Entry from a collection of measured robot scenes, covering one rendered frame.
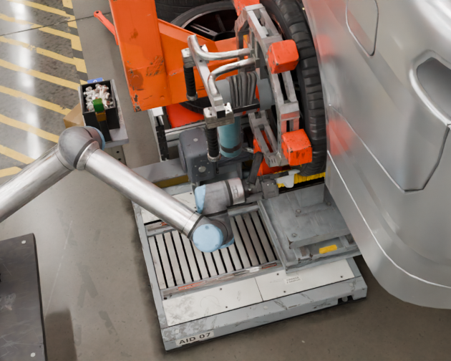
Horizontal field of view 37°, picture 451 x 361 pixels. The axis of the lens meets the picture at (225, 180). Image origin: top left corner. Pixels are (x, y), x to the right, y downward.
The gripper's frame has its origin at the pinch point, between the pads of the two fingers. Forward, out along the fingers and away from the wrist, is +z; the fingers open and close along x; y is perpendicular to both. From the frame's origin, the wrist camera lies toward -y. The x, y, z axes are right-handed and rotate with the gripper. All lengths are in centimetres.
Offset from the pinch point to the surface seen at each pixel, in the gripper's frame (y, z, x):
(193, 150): -16, -29, -49
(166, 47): -58, -31, -36
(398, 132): -6, 3, 89
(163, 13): -93, -20, -128
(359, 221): 17, 3, 48
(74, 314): 38, -92, -52
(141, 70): -52, -43, -39
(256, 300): 48, -20, -32
